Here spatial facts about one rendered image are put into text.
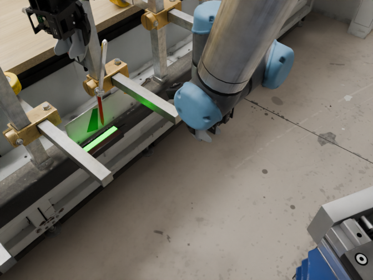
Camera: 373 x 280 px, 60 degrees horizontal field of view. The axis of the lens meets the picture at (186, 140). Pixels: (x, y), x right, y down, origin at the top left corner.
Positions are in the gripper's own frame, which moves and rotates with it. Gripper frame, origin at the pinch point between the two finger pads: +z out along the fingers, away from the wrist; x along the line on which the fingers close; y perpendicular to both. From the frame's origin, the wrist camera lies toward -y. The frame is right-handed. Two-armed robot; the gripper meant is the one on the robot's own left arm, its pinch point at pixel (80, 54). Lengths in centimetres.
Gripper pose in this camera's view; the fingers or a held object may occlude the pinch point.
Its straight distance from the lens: 81.1
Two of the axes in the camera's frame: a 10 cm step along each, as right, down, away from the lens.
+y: -3.5, 7.1, -6.1
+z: 0.0, 6.5, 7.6
